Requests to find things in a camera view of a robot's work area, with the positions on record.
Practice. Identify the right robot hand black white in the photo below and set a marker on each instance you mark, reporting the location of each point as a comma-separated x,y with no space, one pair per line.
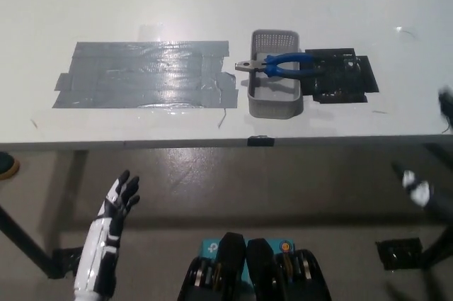
419,193

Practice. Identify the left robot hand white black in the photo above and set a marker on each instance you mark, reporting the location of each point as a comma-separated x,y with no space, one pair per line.
101,244

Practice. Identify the black ribbed robot body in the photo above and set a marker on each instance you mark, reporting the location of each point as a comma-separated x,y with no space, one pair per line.
258,272

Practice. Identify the grey plastic basket container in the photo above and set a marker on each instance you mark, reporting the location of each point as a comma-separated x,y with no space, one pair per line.
272,97

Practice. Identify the black floor tape patch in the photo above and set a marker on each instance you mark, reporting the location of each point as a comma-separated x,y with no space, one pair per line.
65,262
400,253

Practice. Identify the teal cardboard box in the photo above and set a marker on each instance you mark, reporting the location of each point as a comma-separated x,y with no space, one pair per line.
210,248

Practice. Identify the round green orange disc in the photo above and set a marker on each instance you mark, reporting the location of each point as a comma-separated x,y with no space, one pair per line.
7,168

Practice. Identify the black tape patch on table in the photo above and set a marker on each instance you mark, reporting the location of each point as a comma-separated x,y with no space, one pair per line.
339,78

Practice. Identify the grey duct tape patch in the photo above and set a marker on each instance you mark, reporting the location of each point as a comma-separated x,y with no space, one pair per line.
141,74

